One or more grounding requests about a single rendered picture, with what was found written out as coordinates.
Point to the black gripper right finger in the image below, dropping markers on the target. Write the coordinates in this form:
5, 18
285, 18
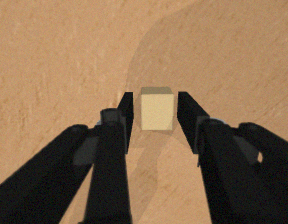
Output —
235, 193

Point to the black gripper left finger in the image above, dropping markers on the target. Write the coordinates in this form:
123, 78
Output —
42, 189

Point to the tan block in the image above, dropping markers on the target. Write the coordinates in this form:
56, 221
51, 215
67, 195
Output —
157, 108

